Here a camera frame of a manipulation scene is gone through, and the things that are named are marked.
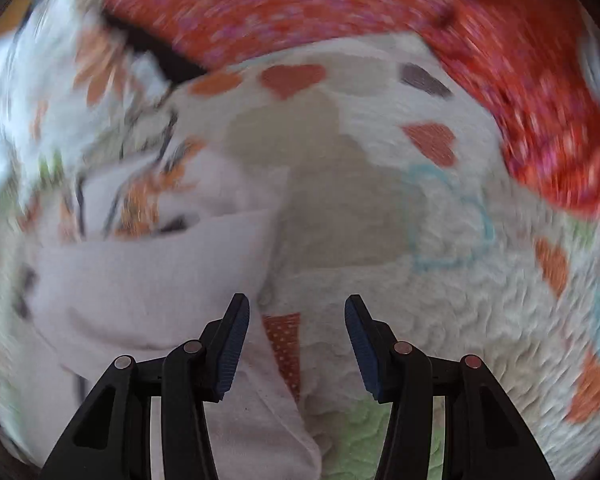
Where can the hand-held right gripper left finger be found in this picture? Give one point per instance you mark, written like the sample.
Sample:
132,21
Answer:
232,352

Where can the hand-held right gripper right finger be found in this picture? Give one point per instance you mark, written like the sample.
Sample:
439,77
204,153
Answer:
362,352

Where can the pale pink towel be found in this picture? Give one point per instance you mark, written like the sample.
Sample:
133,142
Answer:
145,280

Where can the heart patterned quilt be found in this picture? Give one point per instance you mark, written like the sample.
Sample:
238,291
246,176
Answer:
430,285

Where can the white floral pillow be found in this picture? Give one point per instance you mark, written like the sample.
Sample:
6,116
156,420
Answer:
105,70

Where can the red floral cloth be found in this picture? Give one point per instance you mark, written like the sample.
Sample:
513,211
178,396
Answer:
330,0

